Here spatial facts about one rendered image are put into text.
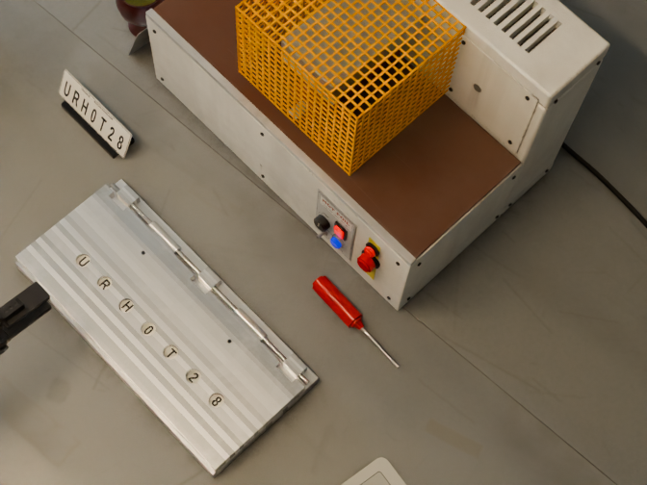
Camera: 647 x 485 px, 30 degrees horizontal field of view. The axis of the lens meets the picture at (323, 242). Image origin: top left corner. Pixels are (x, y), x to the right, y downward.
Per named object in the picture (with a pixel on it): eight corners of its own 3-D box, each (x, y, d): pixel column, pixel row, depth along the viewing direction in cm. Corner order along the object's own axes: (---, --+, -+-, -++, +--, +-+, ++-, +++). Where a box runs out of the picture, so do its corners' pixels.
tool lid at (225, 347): (17, 260, 181) (14, 256, 179) (115, 182, 186) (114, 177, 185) (215, 472, 170) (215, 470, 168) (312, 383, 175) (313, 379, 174)
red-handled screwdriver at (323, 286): (310, 289, 183) (310, 282, 181) (323, 277, 184) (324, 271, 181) (390, 375, 178) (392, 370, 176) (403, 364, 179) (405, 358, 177)
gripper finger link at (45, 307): (10, 337, 163) (11, 339, 164) (51, 306, 166) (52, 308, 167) (-4, 321, 164) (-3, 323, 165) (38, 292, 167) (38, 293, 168)
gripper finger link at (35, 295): (-6, 314, 162) (-7, 311, 161) (37, 283, 165) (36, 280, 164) (9, 329, 161) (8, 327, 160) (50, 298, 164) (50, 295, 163)
